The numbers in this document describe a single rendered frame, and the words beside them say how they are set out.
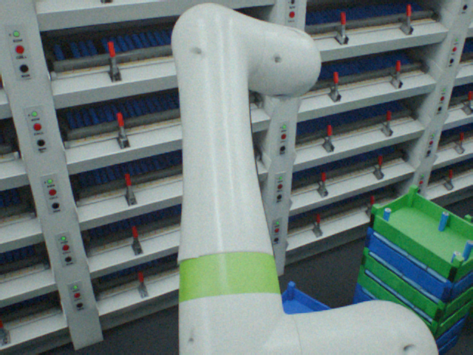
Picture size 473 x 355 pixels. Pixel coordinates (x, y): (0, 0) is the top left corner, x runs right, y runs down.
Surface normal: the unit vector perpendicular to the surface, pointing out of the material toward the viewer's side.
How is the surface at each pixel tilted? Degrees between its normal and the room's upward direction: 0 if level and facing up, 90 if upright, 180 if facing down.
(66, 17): 110
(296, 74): 86
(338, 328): 5
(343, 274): 0
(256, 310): 39
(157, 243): 20
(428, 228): 0
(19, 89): 90
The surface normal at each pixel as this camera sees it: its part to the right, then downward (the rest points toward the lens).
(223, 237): -0.02, -0.44
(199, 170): -0.51, -0.32
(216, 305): -0.24, -0.37
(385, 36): 0.17, -0.63
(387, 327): -0.06, -0.77
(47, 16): 0.43, 0.74
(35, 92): 0.46, 0.48
